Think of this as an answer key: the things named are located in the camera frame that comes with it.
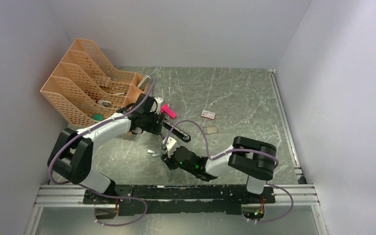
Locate pink plastic staple remover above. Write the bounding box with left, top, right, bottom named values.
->
left=160, top=104, right=177, bottom=119

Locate black stapler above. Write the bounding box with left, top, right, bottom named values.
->
left=163, top=118, right=191, bottom=142

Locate brown cardboard staple tray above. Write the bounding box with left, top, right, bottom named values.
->
left=202, top=126, right=218, bottom=135

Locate red white staple box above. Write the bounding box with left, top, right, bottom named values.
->
left=201, top=110, right=216, bottom=120

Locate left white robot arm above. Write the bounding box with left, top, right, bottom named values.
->
left=47, top=94, right=165, bottom=204

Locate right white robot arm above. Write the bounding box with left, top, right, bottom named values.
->
left=161, top=136, right=279, bottom=203

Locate grey white device in organizer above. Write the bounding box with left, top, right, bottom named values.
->
left=138, top=75, right=151, bottom=91

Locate green round object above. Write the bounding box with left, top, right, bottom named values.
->
left=92, top=114, right=104, bottom=121

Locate silver tape dispenser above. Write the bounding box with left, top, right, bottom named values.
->
left=96, top=99, right=113, bottom=108

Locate orange mesh file organizer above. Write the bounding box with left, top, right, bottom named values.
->
left=40, top=38, right=149, bottom=127

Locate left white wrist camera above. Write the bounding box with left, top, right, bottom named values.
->
left=152, top=97, right=164, bottom=115

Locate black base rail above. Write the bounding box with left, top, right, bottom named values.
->
left=82, top=185, right=275, bottom=216

